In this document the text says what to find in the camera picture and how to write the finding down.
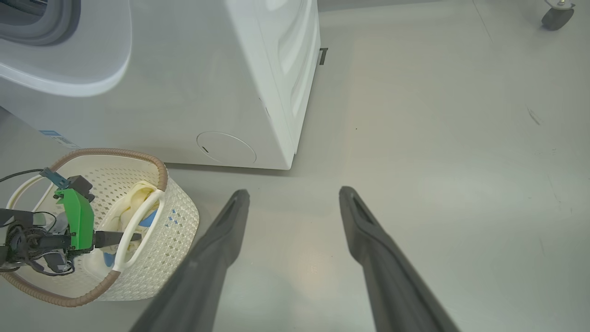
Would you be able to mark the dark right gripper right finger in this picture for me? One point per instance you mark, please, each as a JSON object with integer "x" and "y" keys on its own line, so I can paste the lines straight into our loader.
{"x": 396, "y": 295}

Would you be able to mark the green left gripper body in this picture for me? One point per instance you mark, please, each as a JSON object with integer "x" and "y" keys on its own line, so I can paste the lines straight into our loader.
{"x": 80, "y": 221}

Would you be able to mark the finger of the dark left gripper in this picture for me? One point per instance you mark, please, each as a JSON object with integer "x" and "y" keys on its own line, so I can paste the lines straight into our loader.
{"x": 110, "y": 239}

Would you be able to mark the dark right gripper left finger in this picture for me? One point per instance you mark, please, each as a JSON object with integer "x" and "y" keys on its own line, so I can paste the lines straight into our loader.
{"x": 203, "y": 286}

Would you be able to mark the cream garment with blue trim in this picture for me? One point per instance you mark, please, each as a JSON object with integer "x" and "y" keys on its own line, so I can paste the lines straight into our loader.
{"x": 133, "y": 198}

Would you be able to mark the white round access panel cover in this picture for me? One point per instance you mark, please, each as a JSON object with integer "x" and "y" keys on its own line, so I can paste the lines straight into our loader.
{"x": 228, "y": 148}

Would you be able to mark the white front-load washing machine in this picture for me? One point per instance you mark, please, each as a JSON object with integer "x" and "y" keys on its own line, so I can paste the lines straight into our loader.
{"x": 193, "y": 83}

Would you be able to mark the grey rubber door gasket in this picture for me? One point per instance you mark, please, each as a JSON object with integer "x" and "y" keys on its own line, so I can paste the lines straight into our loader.
{"x": 55, "y": 27}

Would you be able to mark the cream laundry basket brown rim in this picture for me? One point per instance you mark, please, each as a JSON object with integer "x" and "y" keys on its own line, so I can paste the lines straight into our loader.
{"x": 175, "y": 240}

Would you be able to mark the blue energy label sticker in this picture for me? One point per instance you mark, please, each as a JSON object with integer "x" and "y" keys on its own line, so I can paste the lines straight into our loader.
{"x": 57, "y": 138}

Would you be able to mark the black caster wheel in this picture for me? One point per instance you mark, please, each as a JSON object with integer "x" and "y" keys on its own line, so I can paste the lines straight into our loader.
{"x": 557, "y": 19}

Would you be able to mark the grey metal stand leg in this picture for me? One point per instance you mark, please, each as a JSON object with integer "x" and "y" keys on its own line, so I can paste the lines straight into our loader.
{"x": 560, "y": 3}

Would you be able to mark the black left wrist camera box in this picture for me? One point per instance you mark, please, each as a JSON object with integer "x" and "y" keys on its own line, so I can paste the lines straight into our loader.
{"x": 83, "y": 184}

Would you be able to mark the teal left camera connector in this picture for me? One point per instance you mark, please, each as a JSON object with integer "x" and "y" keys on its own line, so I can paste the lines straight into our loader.
{"x": 53, "y": 176}

